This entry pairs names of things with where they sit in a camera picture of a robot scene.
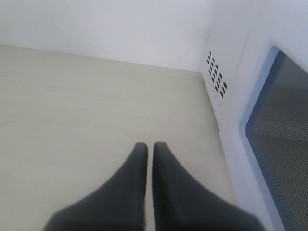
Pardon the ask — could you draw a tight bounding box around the white microwave door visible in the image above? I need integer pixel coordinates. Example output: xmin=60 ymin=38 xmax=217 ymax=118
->
xmin=220 ymin=45 xmax=308 ymax=231

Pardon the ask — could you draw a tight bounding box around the white microwave oven body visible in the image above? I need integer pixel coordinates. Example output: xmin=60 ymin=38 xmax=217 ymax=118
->
xmin=202 ymin=0 xmax=308 ymax=132

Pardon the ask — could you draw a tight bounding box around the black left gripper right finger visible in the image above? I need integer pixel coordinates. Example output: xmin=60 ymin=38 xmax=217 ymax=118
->
xmin=152 ymin=142 xmax=264 ymax=231

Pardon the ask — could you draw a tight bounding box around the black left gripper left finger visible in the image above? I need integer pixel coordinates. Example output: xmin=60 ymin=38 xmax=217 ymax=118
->
xmin=44 ymin=142 xmax=148 ymax=231

